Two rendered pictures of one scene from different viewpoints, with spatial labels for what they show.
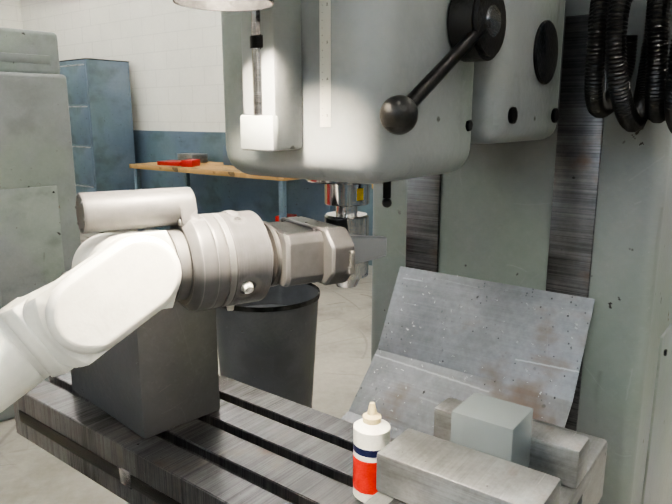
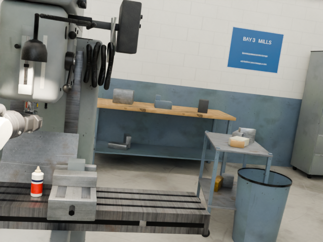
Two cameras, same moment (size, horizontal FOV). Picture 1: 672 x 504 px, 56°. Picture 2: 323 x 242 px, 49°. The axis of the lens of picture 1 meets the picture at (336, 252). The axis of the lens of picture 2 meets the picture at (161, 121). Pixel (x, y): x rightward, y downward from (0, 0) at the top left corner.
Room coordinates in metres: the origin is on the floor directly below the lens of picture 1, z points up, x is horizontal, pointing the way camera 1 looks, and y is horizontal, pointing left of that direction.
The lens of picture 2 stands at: (-0.50, 0.61, 1.48)
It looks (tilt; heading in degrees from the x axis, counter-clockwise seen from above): 9 degrees down; 311
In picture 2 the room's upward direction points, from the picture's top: 7 degrees clockwise
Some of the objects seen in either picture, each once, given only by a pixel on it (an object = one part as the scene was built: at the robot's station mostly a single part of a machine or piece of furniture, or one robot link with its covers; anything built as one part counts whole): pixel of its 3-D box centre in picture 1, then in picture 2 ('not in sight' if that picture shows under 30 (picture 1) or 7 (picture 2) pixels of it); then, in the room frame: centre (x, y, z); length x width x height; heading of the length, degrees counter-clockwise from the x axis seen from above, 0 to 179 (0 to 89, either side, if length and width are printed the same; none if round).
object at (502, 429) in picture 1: (491, 438); (76, 168); (0.54, -0.15, 1.07); 0.06 x 0.05 x 0.06; 54
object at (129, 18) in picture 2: not in sight; (129, 29); (0.68, -0.46, 1.62); 0.20 x 0.09 x 0.21; 142
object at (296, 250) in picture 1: (269, 256); (15, 124); (0.60, 0.07, 1.23); 0.13 x 0.12 x 0.10; 33
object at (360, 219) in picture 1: (346, 218); (30, 112); (0.65, -0.01, 1.26); 0.05 x 0.05 x 0.01
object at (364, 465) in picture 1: (371, 448); (37, 180); (0.62, -0.04, 1.01); 0.04 x 0.04 x 0.11
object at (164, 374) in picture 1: (138, 335); not in sight; (0.86, 0.28, 1.06); 0.22 x 0.12 x 0.20; 46
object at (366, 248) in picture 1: (362, 249); not in sight; (0.62, -0.03, 1.24); 0.06 x 0.02 x 0.03; 123
